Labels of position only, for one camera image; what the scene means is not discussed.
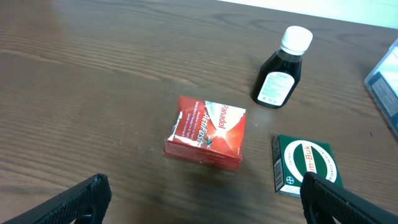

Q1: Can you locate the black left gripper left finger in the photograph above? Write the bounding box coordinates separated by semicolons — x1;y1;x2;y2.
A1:
5;174;112;224

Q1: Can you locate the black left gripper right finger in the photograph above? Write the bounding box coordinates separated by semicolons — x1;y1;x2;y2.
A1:
300;172;397;224

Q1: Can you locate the clear plastic container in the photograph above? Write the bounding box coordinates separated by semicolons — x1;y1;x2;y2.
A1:
364;40;397;137

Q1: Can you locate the green round-logo box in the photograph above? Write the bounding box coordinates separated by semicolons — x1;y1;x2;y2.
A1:
272;134;343;197

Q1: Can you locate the red Panadol box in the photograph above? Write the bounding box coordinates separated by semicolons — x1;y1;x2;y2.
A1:
164;96;246;171

